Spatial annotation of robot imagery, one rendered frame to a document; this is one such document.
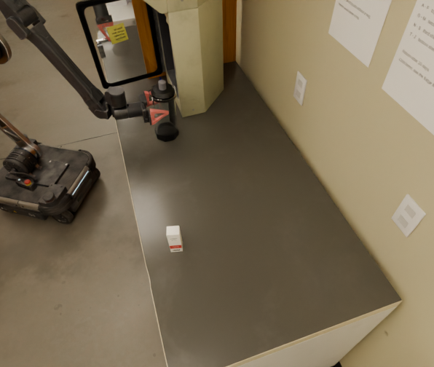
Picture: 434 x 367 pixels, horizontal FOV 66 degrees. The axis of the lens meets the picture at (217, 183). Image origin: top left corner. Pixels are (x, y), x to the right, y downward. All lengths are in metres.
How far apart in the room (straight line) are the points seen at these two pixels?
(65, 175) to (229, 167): 1.43
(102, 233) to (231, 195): 1.34
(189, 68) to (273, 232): 0.75
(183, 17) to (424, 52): 0.82
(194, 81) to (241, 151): 0.36
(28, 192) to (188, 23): 1.62
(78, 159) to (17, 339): 1.16
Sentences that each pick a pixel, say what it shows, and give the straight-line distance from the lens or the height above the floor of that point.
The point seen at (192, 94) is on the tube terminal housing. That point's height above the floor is 1.05.
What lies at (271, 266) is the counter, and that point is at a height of 0.94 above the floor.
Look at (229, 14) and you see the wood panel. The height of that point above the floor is 1.19.
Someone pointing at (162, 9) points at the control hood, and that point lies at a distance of 1.34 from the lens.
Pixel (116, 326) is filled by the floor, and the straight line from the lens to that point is 2.12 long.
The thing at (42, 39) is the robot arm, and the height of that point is 1.40.
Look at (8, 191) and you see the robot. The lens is 2.61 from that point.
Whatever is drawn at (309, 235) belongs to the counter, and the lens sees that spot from 1.20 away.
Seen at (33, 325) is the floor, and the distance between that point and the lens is 2.30.
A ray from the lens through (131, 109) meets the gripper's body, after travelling 1.37.
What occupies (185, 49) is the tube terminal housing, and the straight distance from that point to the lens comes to 1.42.
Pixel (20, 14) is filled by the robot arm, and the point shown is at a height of 1.47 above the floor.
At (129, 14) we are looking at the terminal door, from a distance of 1.65.
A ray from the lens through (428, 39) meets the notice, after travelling 0.90.
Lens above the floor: 1.94
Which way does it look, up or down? 50 degrees down
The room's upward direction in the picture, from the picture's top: 3 degrees counter-clockwise
